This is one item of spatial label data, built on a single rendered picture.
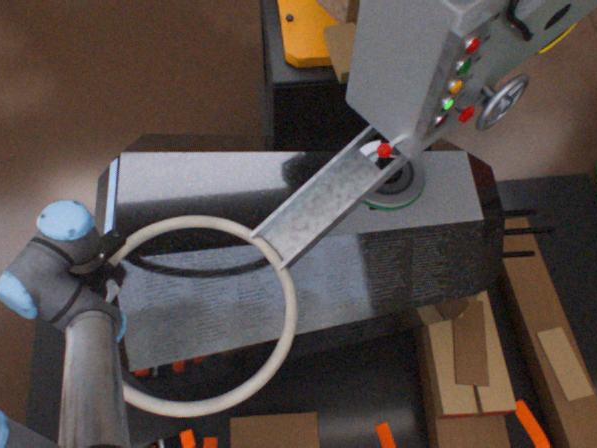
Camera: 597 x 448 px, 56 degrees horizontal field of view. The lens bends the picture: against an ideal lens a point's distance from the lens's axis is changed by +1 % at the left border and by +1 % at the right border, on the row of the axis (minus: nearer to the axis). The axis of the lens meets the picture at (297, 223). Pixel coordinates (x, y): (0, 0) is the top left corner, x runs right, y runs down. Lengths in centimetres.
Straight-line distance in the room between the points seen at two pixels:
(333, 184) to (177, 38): 186
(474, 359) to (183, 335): 100
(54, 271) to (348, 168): 73
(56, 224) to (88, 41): 216
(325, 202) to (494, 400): 98
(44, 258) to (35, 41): 228
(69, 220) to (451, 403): 138
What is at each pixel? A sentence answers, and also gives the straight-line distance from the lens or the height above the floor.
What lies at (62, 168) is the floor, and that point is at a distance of 276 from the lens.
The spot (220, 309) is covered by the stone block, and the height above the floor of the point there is 70.
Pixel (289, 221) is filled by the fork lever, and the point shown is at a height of 91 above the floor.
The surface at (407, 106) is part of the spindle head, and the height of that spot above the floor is 127.
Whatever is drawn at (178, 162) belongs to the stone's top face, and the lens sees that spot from 164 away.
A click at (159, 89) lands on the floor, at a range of 291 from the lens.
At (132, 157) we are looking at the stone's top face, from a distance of 168.
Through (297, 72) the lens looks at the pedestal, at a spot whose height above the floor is 74.
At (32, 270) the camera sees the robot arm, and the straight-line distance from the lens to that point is 111.
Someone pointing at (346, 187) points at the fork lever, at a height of 96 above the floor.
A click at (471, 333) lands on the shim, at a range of 209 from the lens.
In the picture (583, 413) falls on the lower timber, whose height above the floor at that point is 13.
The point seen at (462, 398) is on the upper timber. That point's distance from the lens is 204.
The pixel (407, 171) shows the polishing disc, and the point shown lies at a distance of 160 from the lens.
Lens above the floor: 217
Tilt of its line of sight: 63 degrees down
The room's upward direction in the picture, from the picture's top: 2 degrees clockwise
